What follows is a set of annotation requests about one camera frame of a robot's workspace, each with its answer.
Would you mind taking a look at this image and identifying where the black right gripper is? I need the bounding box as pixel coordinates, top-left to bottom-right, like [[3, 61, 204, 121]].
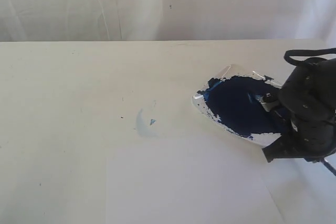
[[259, 60, 335, 163]]

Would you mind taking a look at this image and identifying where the white paper sheet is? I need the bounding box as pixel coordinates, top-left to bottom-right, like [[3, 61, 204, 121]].
[[106, 138, 284, 223]]

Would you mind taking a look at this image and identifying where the clear tray with blue paint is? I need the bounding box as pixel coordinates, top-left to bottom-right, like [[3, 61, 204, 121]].
[[192, 64, 281, 147]]

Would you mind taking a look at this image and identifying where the black paintbrush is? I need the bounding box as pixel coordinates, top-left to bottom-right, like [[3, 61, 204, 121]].
[[249, 94, 335, 174]]

